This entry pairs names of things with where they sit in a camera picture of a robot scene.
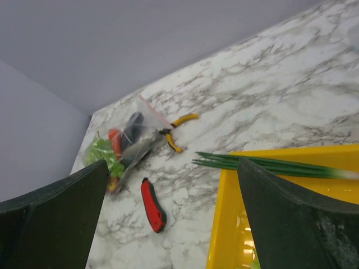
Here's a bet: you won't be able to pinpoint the orange toy carrot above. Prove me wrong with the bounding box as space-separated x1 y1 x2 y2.
108 128 122 160

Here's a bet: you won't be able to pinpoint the purple toy eggplant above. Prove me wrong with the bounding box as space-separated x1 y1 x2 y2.
121 112 144 151

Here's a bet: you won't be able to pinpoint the grey toy fish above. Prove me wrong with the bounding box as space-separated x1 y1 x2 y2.
121 129 163 170

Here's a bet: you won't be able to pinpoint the green onion toy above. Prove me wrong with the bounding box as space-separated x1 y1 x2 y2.
192 152 358 180

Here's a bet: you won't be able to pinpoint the green toy grapes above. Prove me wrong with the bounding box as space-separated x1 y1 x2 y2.
82 132 125 178

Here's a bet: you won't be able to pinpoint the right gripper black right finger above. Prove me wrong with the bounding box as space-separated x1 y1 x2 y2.
237 159 358 268

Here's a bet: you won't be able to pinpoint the red black utility knife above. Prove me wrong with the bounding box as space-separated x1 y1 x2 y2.
141 178 167 233

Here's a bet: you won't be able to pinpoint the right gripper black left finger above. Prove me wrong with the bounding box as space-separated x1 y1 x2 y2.
1 160 108 268

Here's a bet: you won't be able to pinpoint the yellow handled pliers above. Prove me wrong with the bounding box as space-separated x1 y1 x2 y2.
159 113 200 154

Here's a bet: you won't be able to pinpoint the green celery toy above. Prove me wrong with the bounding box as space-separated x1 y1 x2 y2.
250 249 261 269

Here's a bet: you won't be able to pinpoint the yellow plastic tray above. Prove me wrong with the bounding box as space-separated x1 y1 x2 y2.
206 144 358 268

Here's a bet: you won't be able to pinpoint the clear zip top bag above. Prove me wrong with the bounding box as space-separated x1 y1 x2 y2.
82 95 173 193

